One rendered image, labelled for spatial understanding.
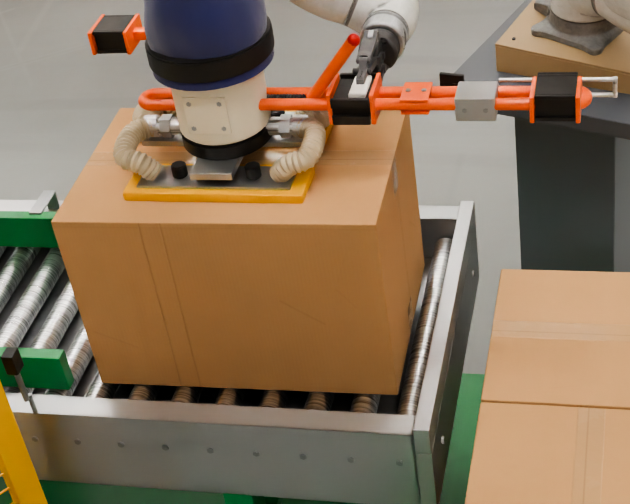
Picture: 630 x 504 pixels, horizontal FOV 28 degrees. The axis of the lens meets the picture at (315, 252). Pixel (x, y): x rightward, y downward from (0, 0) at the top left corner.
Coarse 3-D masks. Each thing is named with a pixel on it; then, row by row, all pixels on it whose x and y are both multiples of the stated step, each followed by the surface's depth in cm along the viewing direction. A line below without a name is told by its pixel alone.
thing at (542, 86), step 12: (540, 84) 211; (552, 84) 211; (564, 84) 210; (576, 84) 210; (540, 96) 208; (552, 96) 208; (564, 96) 207; (576, 96) 207; (540, 108) 210; (552, 108) 210; (564, 108) 209; (576, 108) 207; (540, 120) 211; (552, 120) 210; (564, 120) 210; (576, 120) 209
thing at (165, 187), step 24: (168, 168) 230; (240, 168) 227; (264, 168) 226; (312, 168) 225; (144, 192) 226; (168, 192) 224; (192, 192) 223; (216, 192) 222; (240, 192) 221; (264, 192) 220; (288, 192) 219
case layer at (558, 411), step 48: (528, 288) 256; (576, 288) 254; (624, 288) 252; (528, 336) 244; (576, 336) 242; (624, 336) 240; (528, 384) 233; (576, 384) 232; (624, 384) 230; (480, 432) 225; (528, 432) 224; (576, 432) 222; (624, 432) 221; (480, 480) 216; (528, 480) 215; (576, 480) 213; (624, 480) 212
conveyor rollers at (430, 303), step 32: (0, 256) 296; (32, 256) 292; (448, 256) 268; (0, 288) 280; (32, 288) 278; (64, 288) 277; (32, 320) 274; (64, 320) 269; (416, 352) 244; (96, 384) 249; (416, 384) 237
